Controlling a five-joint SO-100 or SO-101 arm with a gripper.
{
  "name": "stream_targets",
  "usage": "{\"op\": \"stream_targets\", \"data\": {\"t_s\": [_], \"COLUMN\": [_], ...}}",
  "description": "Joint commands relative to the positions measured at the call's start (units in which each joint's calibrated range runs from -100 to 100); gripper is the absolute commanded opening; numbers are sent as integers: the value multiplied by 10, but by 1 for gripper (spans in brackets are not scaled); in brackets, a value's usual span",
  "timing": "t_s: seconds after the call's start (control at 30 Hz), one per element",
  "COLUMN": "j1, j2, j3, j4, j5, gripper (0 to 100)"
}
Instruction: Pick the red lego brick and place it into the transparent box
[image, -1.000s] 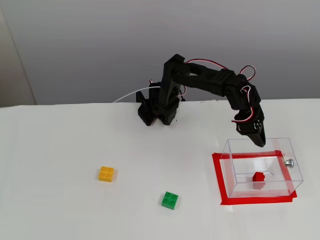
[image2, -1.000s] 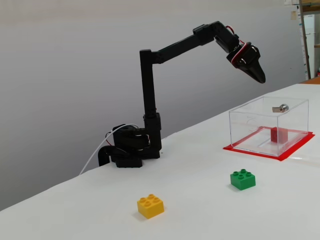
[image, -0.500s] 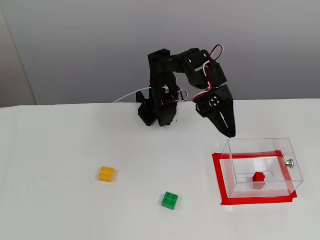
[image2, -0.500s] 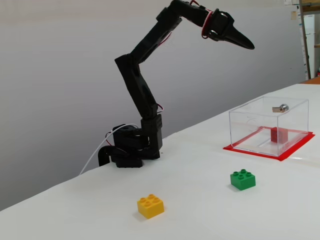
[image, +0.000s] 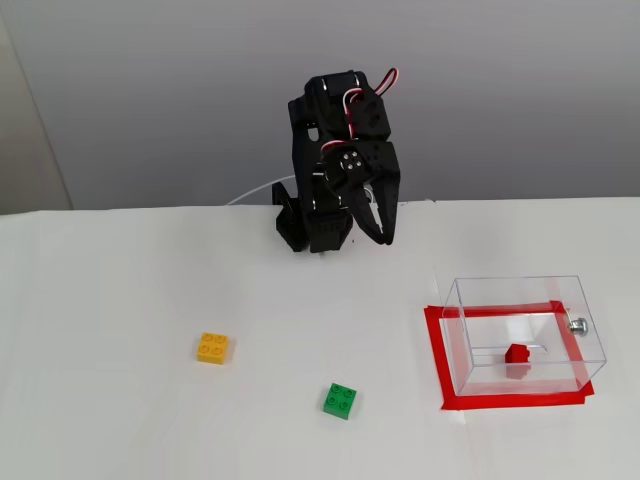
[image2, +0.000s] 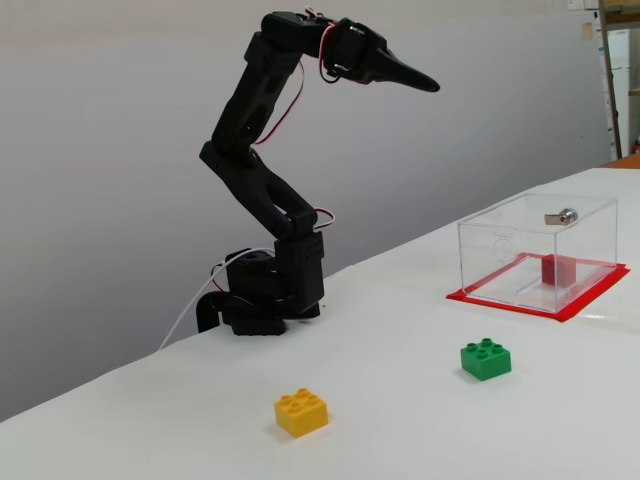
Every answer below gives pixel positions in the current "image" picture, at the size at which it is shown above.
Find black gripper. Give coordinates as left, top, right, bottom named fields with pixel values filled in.
left=324, top=140, right=402, bottom=246

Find red lego brick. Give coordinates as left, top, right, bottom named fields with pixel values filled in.
left=503, top=342, right=532, bottom=366

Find green lego brick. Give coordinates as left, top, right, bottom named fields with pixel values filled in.
left=322, top=382, right=359, bottom=420

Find yellow lego brick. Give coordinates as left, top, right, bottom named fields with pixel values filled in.
left=195, top=331, right=236, bottom=366

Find silver metal box lock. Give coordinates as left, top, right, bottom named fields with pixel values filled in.
left=564, top=305, right=591, bottom=337

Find transparent plastic box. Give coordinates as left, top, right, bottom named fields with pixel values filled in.
left=442, top=274, right=609, bottom=398

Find black table clamp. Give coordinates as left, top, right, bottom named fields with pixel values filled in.
left=272, top=182, right=307, bottom=254

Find red tape rectangle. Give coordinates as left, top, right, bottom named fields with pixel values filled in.
left=423, top=299, right=596, bottom=412

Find gripper servo wire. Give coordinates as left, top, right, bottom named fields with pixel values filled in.
left=319, top=139, right=359, bottom=157

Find arm servo wire bundle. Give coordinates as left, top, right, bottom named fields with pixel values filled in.
left=343, top=67, right=402, bottom=139

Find white cable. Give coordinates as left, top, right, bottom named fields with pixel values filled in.
left=224, top=175, right=296, bottom=207

